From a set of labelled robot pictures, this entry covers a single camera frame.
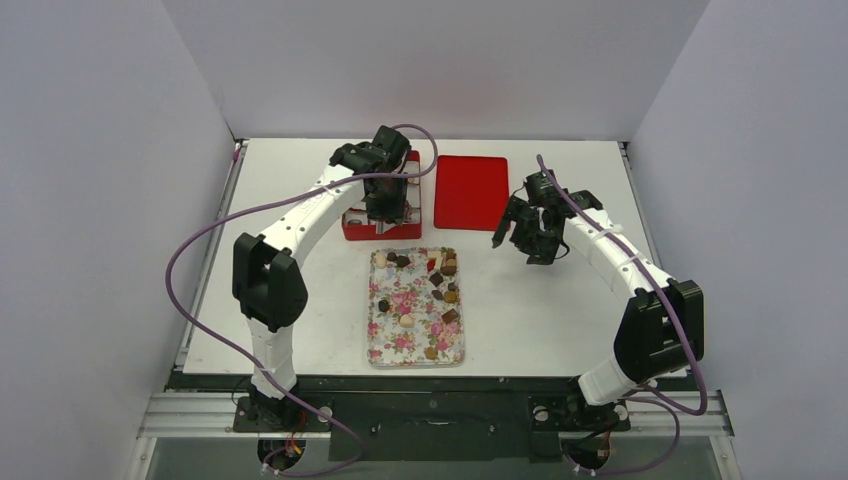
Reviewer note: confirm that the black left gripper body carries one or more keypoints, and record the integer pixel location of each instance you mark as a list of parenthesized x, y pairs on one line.
[(387, 204)]

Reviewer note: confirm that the red box lid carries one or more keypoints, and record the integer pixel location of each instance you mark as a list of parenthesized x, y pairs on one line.
[(471, 192)]

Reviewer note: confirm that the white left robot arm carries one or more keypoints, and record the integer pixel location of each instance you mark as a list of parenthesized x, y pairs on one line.
[(267, 280)]

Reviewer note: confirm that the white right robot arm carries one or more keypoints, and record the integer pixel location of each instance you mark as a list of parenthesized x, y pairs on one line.
[(662, 326)]

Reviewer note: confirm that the red chocolate box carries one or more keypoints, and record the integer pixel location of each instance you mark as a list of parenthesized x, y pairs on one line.
[(356, 226)]

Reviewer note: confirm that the brown cube chocolate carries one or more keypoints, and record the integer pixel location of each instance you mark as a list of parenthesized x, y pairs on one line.
[(450, 316)]

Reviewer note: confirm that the floral serving tray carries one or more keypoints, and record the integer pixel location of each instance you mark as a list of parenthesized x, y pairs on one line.
[(413, 281)]

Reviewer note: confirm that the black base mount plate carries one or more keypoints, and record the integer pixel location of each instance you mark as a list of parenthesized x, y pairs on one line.
[(388, 418)]

